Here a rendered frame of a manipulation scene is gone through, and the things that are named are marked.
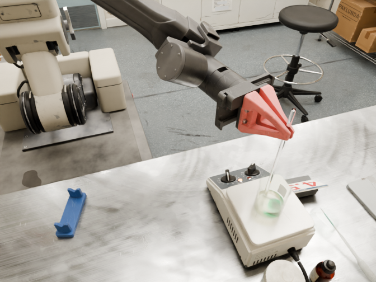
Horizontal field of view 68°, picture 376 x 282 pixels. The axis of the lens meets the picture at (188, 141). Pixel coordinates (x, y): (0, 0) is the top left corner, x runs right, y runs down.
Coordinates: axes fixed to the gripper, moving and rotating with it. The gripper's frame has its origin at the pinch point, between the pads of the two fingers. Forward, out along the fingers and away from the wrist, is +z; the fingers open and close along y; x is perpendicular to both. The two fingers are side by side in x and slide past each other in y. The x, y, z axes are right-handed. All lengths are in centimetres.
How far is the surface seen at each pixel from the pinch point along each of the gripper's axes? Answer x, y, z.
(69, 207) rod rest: 25.1, -29.4, -24.3
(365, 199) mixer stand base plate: 25.0, 23.9, 8.9
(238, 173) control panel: 22.1, 4.1, -10.1
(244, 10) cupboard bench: 81, 186, -197
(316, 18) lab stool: 37, 127, -80
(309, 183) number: 24.0, 16.3, -0.2
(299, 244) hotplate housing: 22.0, 2.4, 8.2
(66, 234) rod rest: 25.1, -31.8, -18.6
